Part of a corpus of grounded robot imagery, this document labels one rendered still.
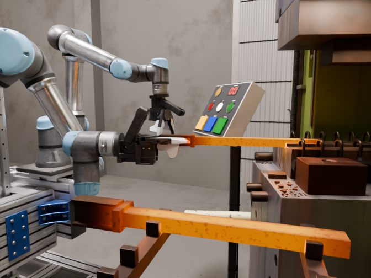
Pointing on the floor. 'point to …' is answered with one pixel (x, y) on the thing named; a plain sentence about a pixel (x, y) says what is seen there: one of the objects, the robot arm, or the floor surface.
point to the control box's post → (233, 206)
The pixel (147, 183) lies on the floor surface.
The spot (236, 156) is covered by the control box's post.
